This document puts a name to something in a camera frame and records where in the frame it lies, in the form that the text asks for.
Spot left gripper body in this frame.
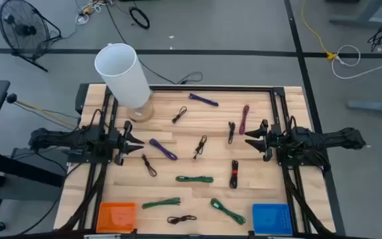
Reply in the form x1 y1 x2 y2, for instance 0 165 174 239
109 120 135 166

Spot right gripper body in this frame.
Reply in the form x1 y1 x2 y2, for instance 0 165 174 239
259 119 281 163

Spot magenta braided cable bundle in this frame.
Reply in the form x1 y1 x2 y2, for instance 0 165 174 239
238 104 251 135

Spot dark brown cable bundle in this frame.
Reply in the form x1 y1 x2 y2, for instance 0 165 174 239
141 153 158 178

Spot short black cable bundle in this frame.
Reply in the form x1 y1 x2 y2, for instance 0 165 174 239
227 121 237 145

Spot purple braided cable bundle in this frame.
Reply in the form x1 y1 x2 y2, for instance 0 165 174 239
149 138 179 161

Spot black cable with red tie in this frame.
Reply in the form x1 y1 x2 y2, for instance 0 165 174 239
229 159 239 190

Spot green braided cable bundle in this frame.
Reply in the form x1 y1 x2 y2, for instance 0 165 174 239
175 175 215 184
141 197 182 210
210 197 247 226

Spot dark blue braided cable bundle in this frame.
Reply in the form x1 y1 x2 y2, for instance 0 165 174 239
188 92 220 108

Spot black rectangular box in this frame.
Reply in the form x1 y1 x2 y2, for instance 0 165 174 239
74 82 91 116

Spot white lamp with wooden base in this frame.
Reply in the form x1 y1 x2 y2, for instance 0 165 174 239
94 42 155 123

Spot orange plastic basket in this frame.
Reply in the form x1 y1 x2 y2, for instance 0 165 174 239
95 202 137 234

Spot blue plastic basket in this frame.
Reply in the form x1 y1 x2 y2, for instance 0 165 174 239
251 202 294 236

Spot grey desk foot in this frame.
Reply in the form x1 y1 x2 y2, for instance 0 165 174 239
328 0 382 29
346 92 382 114

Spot black knob on rod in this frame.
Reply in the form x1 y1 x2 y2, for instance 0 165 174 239
5 93 79 129

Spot black floor fan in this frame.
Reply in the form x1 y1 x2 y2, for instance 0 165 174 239
0 0 62 73

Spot black cable harness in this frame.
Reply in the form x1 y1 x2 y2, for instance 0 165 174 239
282 165 336 236
58 162 112 233

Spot black aluminium table frame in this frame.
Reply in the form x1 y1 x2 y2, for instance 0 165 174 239
74 82 346 239

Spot black cable with velcro strap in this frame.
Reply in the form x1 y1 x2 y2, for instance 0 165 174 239
166 214 198 225

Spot white floor cable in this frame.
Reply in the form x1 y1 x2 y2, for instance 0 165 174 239
330 44 382 80

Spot thin black floor cable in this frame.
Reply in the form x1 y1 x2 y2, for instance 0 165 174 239
105 3 204 85

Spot yellow floor cable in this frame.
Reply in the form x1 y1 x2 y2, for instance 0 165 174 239
300 0 338 62

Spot black coiled floor cable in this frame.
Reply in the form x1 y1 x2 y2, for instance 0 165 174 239
128 6 151 31

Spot white and yellow cable tangle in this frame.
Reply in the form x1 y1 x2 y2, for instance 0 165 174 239
74 0 113 26

